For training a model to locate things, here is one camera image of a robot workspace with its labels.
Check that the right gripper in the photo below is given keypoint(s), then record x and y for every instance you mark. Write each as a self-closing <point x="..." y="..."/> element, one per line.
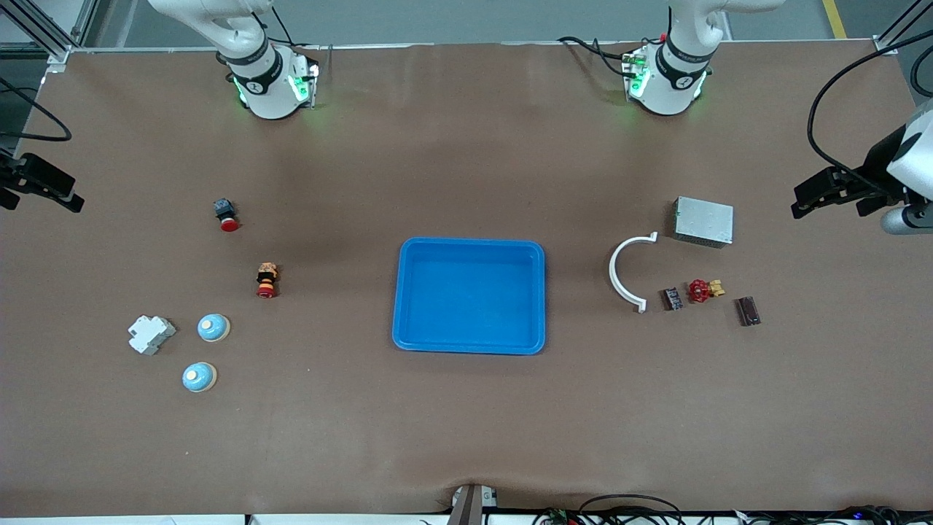
<point x="16" y="177"/>

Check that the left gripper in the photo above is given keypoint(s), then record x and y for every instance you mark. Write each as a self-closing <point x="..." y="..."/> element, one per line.
<point x="877" y="165"/>

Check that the red button orange body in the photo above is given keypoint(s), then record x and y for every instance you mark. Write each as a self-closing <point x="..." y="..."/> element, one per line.
<point x="267" y="284"/>

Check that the white curved plastic bracket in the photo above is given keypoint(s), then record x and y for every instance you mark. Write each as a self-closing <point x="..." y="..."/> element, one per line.
<point x="613" y="271"/>

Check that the grey metal power supply box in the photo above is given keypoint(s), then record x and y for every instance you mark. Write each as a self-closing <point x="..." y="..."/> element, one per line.
<point x="703" y="222"/>

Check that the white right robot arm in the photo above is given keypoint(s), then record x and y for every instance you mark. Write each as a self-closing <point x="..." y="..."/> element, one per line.
<point x="270" y="91"/>

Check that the white circuit breaker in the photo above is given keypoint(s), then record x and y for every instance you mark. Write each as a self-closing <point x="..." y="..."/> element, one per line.
<point x="149" y="335"/>

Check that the aluminium frame profile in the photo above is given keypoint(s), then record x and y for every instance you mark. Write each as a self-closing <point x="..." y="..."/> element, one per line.
<point x="57" y="58"/>
<point x="884" y="45"/>

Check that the grey metal table clamp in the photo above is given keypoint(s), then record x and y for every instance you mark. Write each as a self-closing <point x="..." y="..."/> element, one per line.
<point x="470" y="507"/>

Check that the red button black body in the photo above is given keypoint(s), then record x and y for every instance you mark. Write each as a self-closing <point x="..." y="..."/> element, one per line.
<point x="228" y="222"/>

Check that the blue bell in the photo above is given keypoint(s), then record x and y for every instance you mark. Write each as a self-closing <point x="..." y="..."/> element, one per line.
<point x="213" y="328"/>
<point x="198" y="378"/>

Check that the blue plastic tray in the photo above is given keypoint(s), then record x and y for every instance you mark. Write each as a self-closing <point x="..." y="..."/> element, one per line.
<point x="470" y="299"/>

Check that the red handwheel brass valve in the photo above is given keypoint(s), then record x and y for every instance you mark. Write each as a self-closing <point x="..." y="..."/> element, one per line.
<point x="700" y="292"/>

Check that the brown table cover mat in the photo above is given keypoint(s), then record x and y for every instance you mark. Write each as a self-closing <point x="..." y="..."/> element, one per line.
<point x="466" y="423"/>

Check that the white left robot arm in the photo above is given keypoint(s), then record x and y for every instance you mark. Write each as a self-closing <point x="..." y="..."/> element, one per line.
<point x="667" y="87"/>

